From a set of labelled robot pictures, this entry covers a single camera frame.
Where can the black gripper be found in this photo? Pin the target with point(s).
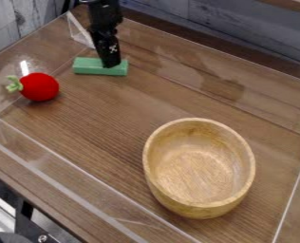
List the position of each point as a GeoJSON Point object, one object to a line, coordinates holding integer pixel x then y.
{"type": "Point", "coordinates": [105, 16]}

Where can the black metal table leg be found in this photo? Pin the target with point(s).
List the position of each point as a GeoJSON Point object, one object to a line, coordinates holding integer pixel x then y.
{"type": "Point", "coordinates": [26, 227]}

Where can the clear acrylic corner bracket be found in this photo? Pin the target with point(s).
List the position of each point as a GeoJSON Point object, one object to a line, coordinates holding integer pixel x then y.
{"type": "Point", "coordinates": [78, 32]}

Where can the red plush tomato toy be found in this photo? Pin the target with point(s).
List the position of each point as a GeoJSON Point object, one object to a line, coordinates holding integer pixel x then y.
{"type": "Point", "coordinates": [37, 86]}

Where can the green rectangular block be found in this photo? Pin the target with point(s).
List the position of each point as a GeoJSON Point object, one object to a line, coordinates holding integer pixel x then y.
{"type": "Point", "coordinates": [92, 66]}

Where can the light wooden bowl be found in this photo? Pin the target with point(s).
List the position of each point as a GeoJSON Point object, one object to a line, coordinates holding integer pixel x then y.
{"type": "Point", "coordinates": [200, 167]}

